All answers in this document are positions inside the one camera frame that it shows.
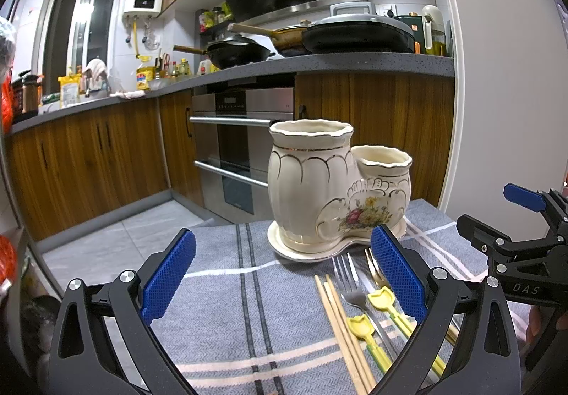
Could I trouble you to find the wooden chopstick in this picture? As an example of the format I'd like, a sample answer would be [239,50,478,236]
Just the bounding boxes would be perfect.
[324,275,376,394]
[314,275,368,395]

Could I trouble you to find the gold fork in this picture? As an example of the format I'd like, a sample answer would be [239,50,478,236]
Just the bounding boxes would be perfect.
[365,248,459,345]

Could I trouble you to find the yellow oil bottle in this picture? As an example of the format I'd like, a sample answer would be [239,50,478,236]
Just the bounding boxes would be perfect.
[136,55,156,90]

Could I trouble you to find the person right hand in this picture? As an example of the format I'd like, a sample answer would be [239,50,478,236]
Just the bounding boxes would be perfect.
[526,305,568,340]

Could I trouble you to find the brown pan wooden handle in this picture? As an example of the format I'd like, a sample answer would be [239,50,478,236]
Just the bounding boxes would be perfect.
[227,19,311,57]

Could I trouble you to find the red plastic bag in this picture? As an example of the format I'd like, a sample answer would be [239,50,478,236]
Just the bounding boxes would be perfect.
[1,79,13,135]

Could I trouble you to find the large black lidded pan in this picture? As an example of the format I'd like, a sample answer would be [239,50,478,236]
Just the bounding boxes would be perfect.
[302,13,415,54]

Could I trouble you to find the built-in steel oven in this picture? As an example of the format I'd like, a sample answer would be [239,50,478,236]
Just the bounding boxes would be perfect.
[189,87,294,223]

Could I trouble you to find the kitchen window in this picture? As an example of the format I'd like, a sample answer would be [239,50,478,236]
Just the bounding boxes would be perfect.
[38,0,119,94]

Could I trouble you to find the silver steel fork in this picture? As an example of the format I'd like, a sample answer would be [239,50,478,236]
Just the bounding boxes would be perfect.
[331,254,398,361]

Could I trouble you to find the yellow tulip plastic spoon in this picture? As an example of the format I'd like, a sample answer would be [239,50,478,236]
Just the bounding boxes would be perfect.
[346,314,392,374]

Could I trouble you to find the grey plaid table cloth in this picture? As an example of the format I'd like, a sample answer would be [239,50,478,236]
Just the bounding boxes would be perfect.
[104,197,534,395]

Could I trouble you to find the dark thermos jar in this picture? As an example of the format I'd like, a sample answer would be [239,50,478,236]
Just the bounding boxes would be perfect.
[12,70,42,123]

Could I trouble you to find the grey kitchen countertop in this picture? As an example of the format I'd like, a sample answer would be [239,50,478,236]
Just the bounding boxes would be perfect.
[10,52,455,135]

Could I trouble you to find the wooden lower cabinets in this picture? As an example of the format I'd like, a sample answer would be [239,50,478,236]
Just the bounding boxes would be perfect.
[5,73,454,242]

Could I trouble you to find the white oil dispenser bottle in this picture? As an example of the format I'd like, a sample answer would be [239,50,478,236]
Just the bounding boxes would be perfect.
[422,5,447,57]

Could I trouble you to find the yellow food package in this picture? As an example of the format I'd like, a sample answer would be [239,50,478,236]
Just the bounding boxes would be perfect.
[58,74,82,109]

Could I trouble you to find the cream ceramic utensil holder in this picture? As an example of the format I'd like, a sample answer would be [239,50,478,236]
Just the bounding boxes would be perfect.
[268,119,413,262]

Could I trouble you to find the black wok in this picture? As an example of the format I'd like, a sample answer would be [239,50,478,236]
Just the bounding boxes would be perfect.
[172,34,274,69]

